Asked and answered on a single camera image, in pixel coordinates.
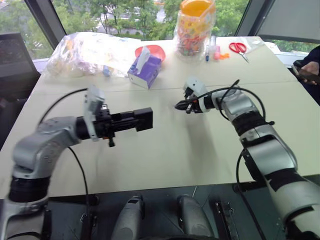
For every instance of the flat clear plastic bag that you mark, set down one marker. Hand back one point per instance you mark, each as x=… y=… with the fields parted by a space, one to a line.
x=252 y=45

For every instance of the dark smartphone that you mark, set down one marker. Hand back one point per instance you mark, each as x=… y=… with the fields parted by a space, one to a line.
x=303 y=73

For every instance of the blue pen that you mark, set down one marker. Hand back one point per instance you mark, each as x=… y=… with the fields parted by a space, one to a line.
x=207 y=53

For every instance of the person's hand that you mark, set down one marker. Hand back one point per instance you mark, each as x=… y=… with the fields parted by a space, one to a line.
x=312 y=68

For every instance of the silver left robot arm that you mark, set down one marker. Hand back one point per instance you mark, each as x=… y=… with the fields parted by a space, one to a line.
x=47 y=142

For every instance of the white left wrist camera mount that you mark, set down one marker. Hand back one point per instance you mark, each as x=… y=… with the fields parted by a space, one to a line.
x=93 y=105

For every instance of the red plastic bowl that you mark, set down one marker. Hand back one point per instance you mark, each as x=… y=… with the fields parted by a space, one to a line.
x=156 y=51

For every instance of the grey rounded robot leg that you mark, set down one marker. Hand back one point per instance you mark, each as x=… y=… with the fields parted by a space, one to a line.
x=131 y=220
x=193 y=220

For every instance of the purple tissue box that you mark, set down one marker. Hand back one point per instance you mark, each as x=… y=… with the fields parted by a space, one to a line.
x=146 y=72

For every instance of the clear jar with orange lid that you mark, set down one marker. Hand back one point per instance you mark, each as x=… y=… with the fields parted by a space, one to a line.
x=195 y=30

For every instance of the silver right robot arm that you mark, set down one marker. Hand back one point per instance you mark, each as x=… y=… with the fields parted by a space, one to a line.
x=270 y=150

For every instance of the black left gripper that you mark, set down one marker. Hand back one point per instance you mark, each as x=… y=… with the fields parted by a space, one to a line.
x=103 y=123

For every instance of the small orange clip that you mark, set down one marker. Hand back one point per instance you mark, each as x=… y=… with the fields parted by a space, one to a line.
x=224 y=56

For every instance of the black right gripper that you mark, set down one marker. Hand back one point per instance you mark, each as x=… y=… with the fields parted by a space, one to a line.
x=194 y=105

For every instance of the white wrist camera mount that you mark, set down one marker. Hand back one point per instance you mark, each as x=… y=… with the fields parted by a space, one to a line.
x=197 y=86
x=93 y=105

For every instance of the clear plastic bag with items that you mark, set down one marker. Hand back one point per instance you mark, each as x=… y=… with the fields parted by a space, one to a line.
x=85 y=55

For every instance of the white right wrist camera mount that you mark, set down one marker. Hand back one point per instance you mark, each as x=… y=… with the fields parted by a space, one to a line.
x=197 y=86

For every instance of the clear plastic tube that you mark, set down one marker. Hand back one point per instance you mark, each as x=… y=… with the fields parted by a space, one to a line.
x=213 y=42

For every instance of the pink marker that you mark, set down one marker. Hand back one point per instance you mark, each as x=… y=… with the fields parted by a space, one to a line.
x=216 y=52

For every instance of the black flat bar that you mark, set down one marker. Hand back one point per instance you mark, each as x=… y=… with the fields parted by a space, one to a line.
x=226 y=220

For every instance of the small blue object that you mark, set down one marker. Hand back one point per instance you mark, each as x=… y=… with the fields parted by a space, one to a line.
x=106 y=71

